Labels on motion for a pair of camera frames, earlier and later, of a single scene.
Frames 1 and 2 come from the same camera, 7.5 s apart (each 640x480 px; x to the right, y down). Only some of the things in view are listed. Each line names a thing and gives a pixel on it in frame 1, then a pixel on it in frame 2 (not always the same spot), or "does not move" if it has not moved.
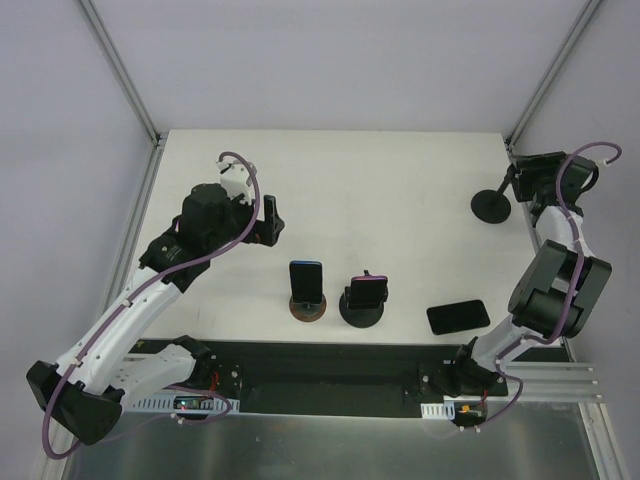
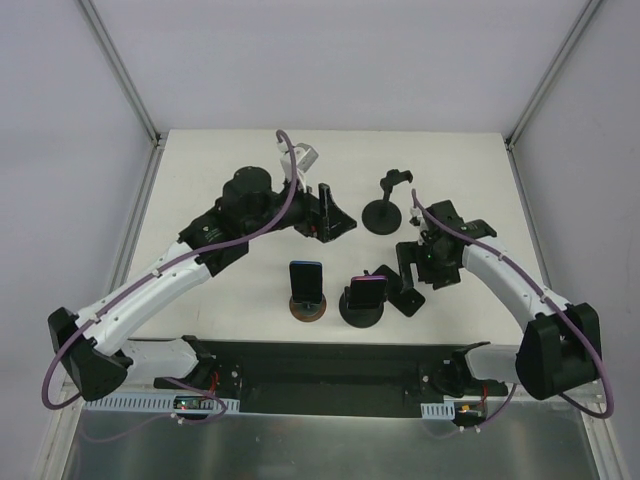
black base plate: [315, 379] does not move
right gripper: [523, 177] to [409, 262]
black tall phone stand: [493, 206] to [384, 216]
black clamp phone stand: [361, 317] does not move
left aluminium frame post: [102, 36] does not move
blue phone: [307, 281] does not move
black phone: [453, 317] to [408, 301]
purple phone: [367, 292] does not move
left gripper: [269, 220] to [323, 211]
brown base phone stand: [307, 311] does not move
